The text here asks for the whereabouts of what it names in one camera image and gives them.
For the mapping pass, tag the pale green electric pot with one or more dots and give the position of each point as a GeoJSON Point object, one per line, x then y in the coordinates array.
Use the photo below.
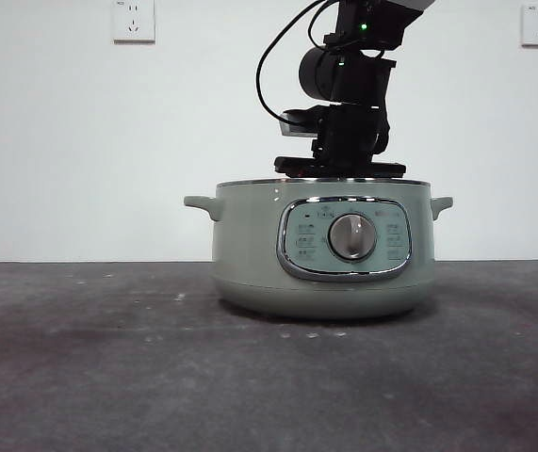
{"type": "Point", "coordinates": [249, 245]}

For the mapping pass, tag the pale grey right wrist camera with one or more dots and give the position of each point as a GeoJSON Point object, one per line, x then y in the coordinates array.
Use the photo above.
{"type": "Point", "coordinates": [299, 123]}

